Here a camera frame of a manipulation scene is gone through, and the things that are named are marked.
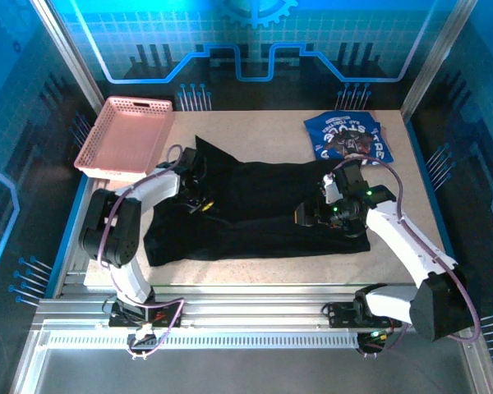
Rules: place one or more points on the black t-shirt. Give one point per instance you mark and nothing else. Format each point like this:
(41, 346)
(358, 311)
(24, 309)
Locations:
(254, 213)

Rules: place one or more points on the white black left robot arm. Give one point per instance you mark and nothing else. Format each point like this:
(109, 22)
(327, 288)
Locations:
(119, 230)

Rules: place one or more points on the blue printed t-shirt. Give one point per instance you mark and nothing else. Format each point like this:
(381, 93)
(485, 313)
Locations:
(345, 131)

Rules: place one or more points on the pink perforated plastic basket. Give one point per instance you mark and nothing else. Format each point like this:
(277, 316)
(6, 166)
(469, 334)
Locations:
(123, 139)

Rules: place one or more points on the grey metal tray sheet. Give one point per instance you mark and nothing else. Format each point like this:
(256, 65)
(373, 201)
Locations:
(230, 373)

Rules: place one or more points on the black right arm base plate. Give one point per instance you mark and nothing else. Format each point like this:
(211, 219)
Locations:
(345, 314)

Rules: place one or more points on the aluminium frame rail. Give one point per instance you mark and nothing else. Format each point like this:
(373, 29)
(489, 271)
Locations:
(254, 308)

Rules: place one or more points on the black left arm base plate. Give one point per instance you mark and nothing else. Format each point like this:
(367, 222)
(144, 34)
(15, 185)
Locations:
(148, 314)

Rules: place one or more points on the aluminium corner post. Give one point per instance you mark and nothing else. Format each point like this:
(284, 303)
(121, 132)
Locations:
(70, 57)
(435, 53)

